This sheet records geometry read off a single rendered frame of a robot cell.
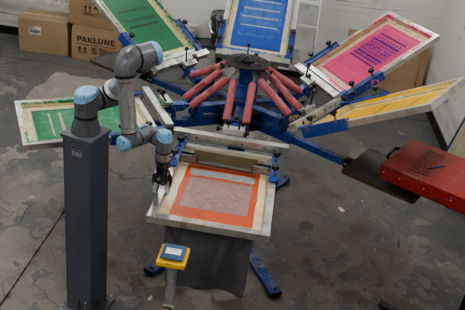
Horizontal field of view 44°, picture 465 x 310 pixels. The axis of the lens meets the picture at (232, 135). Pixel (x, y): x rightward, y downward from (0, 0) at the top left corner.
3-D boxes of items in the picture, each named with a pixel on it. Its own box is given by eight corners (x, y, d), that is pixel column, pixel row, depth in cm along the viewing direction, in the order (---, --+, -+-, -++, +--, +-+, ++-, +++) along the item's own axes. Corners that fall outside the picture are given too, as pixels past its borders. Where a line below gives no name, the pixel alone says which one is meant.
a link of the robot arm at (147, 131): (131, 126, 278) (146, 135, 272) (149, 120, 286) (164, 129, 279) (131, 140, 281) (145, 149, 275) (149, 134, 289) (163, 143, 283)
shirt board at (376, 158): (434, 187, 352) (439, 176, 348) (409, 214, 322) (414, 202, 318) (256, 112, 418) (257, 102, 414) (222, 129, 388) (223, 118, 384)
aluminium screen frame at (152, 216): (268, 243, 268) (270, 236, 266) (145, 222, 272) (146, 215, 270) (277, 162, 339) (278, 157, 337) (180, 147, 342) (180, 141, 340)
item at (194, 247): (244, 300, 297) (255, 232, 277) (158, 285, 300) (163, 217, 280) (245, 296, 300) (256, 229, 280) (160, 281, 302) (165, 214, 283)
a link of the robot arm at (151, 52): (86, 94, 298) (133, 39, 259) (110, 88, 308) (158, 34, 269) (96, 115, 296) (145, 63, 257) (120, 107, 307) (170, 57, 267)
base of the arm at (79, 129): (64, 132, 292) (64, 115, 287) (82, 121, 305) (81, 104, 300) (90, 140, 288) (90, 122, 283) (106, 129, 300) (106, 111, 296)
